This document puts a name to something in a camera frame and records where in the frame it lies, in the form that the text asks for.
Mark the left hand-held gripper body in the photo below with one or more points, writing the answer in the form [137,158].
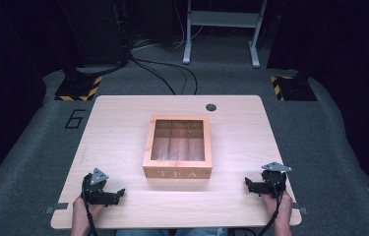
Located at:
[97,192]

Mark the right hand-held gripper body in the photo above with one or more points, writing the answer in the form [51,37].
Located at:
[273,183]

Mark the person's right hand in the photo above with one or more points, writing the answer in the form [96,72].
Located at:
[282,205]

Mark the person's left hand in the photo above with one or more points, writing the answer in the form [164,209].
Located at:
[82,211]

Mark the grey tape strip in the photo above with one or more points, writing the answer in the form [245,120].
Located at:
[56,207]
[300,209]

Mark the wooden tea box glass lid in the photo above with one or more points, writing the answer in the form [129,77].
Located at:
[177,172]

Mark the black base yellow striped edge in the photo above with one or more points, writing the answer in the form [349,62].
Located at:
[79,88]
[293,88]

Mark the white metal stand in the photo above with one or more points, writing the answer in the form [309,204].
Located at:
[224,19]

